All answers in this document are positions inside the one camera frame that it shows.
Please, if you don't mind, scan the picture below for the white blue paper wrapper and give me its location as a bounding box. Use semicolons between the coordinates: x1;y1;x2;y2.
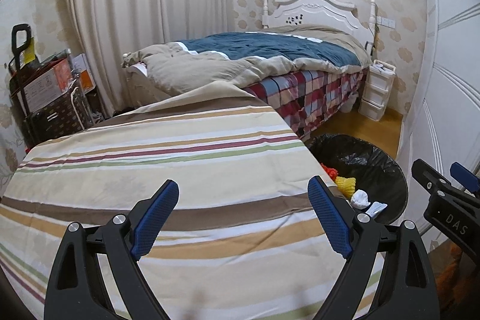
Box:
365;202;387;219

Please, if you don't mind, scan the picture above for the yellow foam net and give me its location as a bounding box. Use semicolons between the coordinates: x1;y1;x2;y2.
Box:
334;176;356;200

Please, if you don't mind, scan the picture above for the red foam net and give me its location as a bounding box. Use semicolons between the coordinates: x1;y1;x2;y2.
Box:
320;163;338;182

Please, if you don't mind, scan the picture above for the white plastic bag ball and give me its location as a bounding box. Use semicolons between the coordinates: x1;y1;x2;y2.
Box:
350;189;371;210

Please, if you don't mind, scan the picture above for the black trash bin with bag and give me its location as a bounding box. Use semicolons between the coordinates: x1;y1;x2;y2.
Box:
307;134;408;224

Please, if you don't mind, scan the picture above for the white wardrobe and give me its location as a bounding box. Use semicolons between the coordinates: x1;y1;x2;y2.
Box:
397;0;480;231

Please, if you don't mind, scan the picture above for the white plastic drawer unit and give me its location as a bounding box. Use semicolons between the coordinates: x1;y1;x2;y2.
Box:
359;59;396;122

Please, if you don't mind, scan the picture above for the white small waste bin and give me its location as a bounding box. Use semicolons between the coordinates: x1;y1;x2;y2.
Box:
339;93;358;113

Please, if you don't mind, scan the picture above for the plaid bed sheet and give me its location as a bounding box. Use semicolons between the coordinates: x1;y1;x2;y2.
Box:
245;71;367;137

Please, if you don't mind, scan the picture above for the striped bed sheet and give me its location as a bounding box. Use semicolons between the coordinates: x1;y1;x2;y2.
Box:
1;82;344;319

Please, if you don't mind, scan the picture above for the black storage cart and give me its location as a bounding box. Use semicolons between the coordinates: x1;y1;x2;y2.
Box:
7;23;95;149

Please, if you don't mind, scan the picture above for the cardboard box with orange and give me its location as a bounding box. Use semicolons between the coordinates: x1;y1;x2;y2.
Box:
24;58;73;113

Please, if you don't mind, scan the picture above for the white wooden headboard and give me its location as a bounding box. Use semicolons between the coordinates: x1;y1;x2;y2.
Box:
262;0;377;46

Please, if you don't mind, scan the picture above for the white orange box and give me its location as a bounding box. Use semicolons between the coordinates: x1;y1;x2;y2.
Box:
72;54;96;93

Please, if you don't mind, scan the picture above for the blue beige duvet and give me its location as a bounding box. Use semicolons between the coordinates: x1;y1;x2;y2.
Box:
122;24;372;97

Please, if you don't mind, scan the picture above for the white wall switch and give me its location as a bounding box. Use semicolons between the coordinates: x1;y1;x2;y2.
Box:
377;15;396;28

